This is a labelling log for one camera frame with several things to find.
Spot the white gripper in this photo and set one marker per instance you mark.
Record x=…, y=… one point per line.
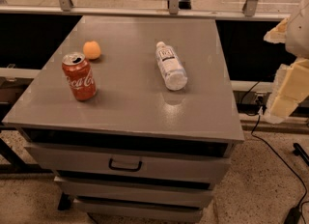
x=299, y=31

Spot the red Coca-Cola can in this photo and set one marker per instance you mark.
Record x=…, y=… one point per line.
x=78, y=73

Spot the black power adapter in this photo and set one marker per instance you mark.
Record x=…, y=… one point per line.
x=293, y=216

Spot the grey drawer cabinet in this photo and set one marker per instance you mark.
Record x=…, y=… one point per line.
x=184, y=138

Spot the clear plastic water bottle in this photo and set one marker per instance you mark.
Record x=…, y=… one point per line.
x=171, y=68

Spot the orange fruit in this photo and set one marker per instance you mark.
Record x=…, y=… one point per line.
x=91, y=50

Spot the black drawer handle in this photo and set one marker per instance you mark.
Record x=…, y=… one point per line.
x=124, y=166

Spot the black stand foot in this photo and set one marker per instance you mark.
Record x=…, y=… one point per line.
x=299, y=151

